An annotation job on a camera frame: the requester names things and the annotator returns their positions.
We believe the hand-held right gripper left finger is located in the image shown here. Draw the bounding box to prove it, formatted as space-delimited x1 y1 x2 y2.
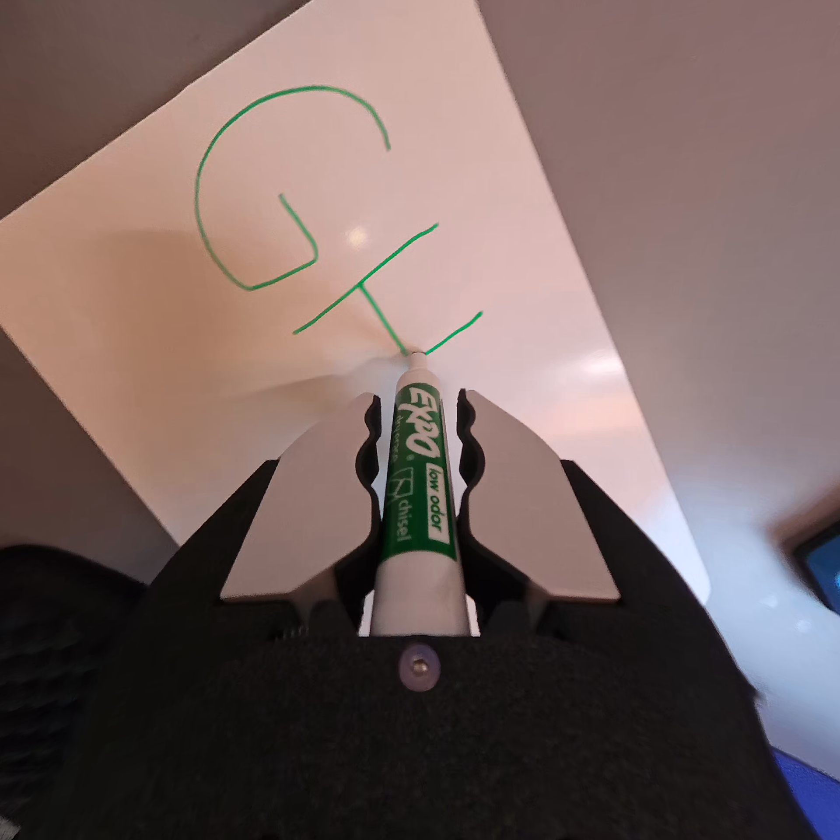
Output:
221 390 384 619

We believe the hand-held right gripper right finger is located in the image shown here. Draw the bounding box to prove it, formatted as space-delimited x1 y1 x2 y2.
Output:
453 389 622 626

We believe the green dry-erase marker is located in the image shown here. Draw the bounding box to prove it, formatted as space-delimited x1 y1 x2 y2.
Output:
369 348 472 639

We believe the white whiteboard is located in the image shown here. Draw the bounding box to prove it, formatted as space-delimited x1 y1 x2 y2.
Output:
0 0 714 607

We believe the blue whiteboard eraser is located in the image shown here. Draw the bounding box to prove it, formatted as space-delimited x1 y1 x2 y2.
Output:
792 518 840 616

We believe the black textured wrist pad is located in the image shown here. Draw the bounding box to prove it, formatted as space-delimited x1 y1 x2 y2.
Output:
0 544 148 840

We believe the blue plastic bin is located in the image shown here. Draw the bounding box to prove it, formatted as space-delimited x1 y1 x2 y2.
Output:
772 746 840 804

